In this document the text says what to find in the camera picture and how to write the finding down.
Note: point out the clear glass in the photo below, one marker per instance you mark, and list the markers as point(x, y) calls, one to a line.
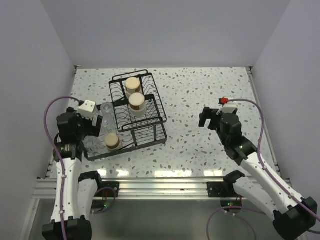
point(107, 109)
point(93, 145)
point(108, 126)

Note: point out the black wire dish rack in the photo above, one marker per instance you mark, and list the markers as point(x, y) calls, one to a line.
point(135, 132)

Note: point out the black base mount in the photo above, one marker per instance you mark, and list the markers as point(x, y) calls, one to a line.
point(217, 189)
point(109, 189)

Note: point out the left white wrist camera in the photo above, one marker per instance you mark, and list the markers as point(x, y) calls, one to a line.
point(87, 109)

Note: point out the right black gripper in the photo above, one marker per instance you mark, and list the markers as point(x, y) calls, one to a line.
point(207, 113)

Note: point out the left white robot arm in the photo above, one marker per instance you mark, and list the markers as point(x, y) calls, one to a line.
point(74, 190)

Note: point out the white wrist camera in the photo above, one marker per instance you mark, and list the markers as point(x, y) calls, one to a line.
point(87, 109)
point(227, 106)

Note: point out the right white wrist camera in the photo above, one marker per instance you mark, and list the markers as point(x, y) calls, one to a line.
point(227, 106)

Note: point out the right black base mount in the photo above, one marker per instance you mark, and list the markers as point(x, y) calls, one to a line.
point(217, 189)

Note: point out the beige cup rack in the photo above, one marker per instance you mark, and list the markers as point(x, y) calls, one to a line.
point(137, 104)
point(132, 85)
point(113, 142)

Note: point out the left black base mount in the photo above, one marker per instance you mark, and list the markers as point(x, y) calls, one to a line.
point(109, 189)

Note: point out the aluminium front rail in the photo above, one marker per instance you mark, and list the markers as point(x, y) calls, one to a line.
point(186, 188)

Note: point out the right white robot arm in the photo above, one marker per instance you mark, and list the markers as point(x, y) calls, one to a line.
point(291, 214)

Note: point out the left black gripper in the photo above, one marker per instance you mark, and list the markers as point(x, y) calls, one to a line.
point(94, 129)

